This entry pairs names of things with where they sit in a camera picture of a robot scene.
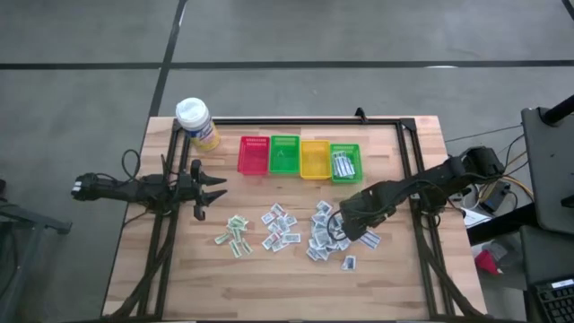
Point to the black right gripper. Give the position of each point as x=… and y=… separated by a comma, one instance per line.
x=365, y=206

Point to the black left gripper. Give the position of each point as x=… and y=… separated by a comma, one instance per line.
x=197, y=167

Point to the small grey printed packet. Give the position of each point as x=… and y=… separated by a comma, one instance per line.
x=318, y=229
x=323, y=254
x=349, y=263
x=313, y=244
x=312, y=254
x=319, y=218
x=324, y=206
x=336, y=222
x=343, y=245
x=322, y=238
x=333, y=247

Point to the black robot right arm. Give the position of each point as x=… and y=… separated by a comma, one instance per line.
x=439, y=177

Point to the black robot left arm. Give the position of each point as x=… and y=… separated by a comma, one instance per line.
x=125, y=190

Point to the red plastic basket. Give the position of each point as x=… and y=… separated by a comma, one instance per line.
x=253, y=157

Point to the green plastic basket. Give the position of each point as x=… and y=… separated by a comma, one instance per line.
x=284, y=154
x=357, y=152

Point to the yellow Lysol wipes canister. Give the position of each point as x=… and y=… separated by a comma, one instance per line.
x=197, y=123

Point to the yellow plastic basket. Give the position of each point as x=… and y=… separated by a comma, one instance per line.
x=315, y=159

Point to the black clamp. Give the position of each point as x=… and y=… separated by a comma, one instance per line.
x=360, y=114

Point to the white paper sheet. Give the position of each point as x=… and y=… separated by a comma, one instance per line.
x=476, y=218

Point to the small black computer box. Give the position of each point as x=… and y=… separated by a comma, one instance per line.
x=493, y=200

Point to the red object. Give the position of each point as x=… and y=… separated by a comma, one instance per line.
x=486, y=262

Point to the grey metal stand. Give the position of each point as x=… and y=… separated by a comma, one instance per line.
x=27, y=222

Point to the black keyboard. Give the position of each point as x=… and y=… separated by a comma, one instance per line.
x=556, y=300

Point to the black pole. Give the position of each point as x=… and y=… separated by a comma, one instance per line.
x=558, y=110

